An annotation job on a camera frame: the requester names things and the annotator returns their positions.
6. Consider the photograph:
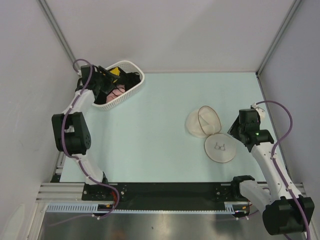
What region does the yellow bra with black straps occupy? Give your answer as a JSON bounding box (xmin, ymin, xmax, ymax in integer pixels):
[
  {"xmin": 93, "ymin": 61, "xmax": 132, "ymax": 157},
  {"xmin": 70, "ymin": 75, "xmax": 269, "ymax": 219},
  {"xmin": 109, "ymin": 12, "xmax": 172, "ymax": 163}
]
[{"xmin": 108, "ymin": 66, "xmax": 120, "ymax": 79}]

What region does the white slotted cable duct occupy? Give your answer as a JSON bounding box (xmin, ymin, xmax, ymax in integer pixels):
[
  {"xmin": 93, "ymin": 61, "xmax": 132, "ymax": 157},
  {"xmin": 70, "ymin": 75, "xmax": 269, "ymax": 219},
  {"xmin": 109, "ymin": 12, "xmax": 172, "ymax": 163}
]
[{"xmin": 46, "ymin": 203, "xmax": 249, "ymax": 215}]

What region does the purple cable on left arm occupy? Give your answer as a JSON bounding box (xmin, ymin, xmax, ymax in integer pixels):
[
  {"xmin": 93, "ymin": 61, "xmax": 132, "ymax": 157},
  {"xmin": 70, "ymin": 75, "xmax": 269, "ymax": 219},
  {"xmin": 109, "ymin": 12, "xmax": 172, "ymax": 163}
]
[{"xmin": 48, "ymin": 58, "xmax": 122, "ymax": 227}]

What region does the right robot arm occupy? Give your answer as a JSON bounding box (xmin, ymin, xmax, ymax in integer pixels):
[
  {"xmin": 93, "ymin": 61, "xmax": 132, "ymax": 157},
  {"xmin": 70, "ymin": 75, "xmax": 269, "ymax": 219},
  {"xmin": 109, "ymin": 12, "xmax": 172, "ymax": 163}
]
[{"xmin": 228, "ymin": 108, "xmax": 315, "ymax": 239}]

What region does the pink garment in basket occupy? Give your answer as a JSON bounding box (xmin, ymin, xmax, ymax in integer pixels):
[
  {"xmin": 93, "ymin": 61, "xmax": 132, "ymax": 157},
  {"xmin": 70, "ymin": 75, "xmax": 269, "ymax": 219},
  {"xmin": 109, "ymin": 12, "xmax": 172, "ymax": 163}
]
[{"xmin": 106, "ymin": 84, "xmax": 126, "ymax": 103}]

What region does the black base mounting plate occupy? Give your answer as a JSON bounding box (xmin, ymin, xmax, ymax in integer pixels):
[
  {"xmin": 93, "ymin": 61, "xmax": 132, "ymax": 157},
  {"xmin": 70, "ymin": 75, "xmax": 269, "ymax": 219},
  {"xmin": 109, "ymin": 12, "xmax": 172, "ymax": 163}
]
[{"xmin": 81, "ymin": 181, "xmax": 241, "ymax": 211}]

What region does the black garment in basket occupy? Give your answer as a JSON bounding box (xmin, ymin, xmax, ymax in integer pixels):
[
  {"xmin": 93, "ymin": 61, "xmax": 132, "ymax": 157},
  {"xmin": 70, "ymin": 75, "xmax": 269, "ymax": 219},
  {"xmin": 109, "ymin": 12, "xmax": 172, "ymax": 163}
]
[{"xmin": 94, "ymin": 68, "xmax": 141, "ymax": 105}]

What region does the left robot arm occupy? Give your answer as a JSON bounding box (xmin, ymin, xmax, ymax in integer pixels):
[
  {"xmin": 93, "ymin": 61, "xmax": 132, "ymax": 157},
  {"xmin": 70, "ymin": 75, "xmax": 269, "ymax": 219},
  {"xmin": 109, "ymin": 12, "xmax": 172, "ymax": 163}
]
[{"xmin": 51, "ymin": 64, "xmax": 120, "ymax": 200}]

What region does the white perforated plastic basket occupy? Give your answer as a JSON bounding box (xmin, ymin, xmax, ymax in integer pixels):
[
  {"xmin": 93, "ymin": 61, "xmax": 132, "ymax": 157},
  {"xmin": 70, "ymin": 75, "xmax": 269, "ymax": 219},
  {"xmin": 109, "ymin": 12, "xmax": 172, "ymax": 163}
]
[{"xmin": 92, "ymin": 60, "xmax": 145, "ymax": 111}]

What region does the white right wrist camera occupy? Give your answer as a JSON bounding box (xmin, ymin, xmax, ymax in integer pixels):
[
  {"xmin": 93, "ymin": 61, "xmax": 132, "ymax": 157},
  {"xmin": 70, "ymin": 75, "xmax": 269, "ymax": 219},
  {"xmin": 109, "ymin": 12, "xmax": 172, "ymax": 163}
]
[{"xmin": 250, "ymin": 103, "xmax": 266, "ymax": 120}]

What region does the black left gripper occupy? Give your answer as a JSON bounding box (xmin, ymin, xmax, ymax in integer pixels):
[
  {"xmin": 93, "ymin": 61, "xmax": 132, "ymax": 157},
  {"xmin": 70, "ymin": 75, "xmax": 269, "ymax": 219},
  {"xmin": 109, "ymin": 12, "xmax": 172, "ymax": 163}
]
[{"xmin": 94, "ymin": 66, "xmax": 120, "ymax": 94}]

